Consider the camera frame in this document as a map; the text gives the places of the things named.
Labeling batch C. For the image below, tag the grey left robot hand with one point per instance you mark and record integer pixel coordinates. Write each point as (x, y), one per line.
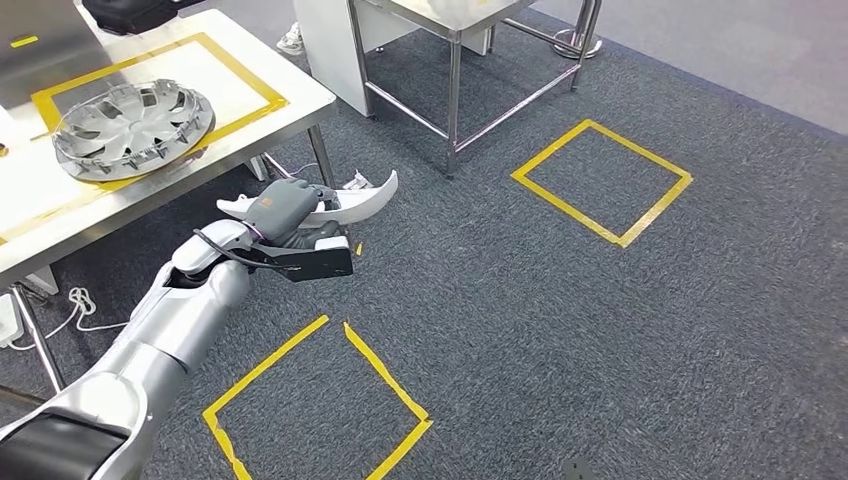
(281, 208)

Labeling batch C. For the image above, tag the white curved plastic part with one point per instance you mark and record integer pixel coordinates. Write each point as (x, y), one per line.
(371, 202)

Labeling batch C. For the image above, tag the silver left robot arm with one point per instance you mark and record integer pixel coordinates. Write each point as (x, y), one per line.
(172, 324)

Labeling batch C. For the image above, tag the stainless steel workbench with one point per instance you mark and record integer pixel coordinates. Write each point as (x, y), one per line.
(265, 132)

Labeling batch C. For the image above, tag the metal floor outlet box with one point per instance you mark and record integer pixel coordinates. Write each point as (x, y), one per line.
(356, 182)

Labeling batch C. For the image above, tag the yellow floor tape square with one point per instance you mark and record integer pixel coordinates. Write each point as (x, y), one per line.
(563, 202)
(265, 364)

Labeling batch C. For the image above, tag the person's foot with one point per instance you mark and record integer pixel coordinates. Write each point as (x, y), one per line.
(291, 41)

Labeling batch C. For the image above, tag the grey wheel hubcap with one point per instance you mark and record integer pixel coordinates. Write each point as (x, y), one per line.
(132, 129)

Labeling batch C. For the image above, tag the stainless steel table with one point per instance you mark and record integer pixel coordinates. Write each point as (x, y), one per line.
(454, 79)

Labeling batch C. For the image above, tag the black carry bag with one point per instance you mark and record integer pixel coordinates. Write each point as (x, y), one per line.
(132, 14)

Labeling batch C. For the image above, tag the white power strip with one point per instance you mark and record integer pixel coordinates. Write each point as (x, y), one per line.
(10, 321)

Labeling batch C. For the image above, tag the chrome round stanchion base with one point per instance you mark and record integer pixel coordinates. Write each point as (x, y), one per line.
(576, 48)

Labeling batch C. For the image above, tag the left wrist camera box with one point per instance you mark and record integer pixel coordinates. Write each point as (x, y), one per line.
(324, 265)

